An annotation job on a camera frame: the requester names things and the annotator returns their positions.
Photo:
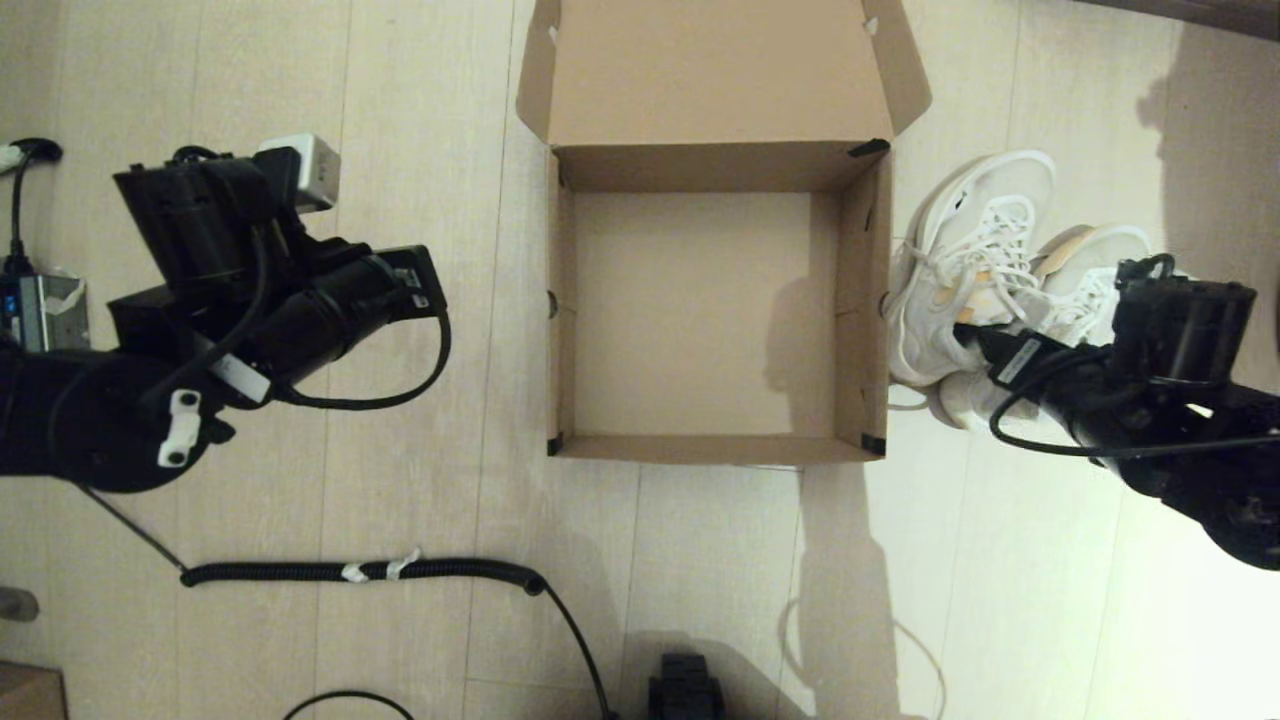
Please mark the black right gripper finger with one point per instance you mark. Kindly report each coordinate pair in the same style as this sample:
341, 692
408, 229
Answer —
980, 346

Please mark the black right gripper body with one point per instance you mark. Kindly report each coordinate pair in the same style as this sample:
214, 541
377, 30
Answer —
1060, 385

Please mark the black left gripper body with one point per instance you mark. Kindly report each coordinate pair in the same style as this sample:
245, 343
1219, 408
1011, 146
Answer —
350, 310

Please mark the white lace-up sneaker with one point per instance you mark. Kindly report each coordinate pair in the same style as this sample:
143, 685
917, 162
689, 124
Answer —
990, 190
1090, 255

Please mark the brown cardboard shoe box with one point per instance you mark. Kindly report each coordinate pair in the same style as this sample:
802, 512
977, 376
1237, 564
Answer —
690, 310

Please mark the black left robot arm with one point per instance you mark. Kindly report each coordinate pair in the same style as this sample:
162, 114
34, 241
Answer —
110, 430

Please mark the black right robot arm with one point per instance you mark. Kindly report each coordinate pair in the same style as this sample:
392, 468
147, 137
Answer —
1220, 490

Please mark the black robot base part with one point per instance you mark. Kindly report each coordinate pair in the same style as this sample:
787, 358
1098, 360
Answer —
685, 690

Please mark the small brown cardboard box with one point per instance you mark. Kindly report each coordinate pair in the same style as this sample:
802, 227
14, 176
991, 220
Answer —
30, 695

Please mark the grey power supply unit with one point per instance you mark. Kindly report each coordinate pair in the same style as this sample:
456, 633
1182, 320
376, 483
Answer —
55, 310

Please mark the dark wooden furniture edge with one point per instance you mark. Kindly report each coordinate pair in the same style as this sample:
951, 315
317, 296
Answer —
1230, 15

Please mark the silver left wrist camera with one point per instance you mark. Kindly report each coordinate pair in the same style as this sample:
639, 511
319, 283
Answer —
305, 170

